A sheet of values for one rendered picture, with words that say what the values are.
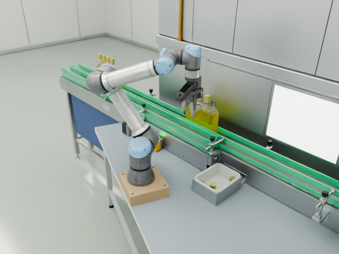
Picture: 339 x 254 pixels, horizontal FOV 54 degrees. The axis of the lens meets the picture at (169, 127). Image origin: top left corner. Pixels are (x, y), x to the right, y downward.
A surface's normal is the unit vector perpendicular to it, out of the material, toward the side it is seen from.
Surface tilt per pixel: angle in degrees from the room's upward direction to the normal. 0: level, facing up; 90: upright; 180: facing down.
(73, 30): 90
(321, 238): 0
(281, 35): 90
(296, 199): 90
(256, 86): 90
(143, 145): 7
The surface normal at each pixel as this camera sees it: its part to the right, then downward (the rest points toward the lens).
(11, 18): 0.69, 0.36
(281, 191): -0.72, 0.33
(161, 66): -0.22, 0.47
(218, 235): 0.01, -0.88
